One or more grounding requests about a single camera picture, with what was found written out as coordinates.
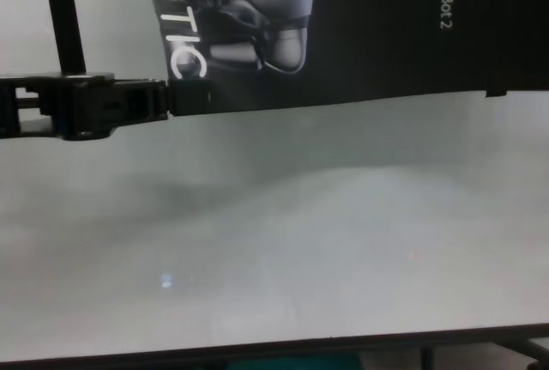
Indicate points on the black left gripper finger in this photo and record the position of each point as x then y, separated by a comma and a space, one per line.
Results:
188, 97

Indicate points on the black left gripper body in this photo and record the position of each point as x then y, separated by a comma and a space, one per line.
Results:
81, 108

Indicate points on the black robot print poster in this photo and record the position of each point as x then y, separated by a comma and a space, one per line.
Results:
386, 44

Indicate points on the black table crossbar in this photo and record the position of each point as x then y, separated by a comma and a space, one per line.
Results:
527, 350

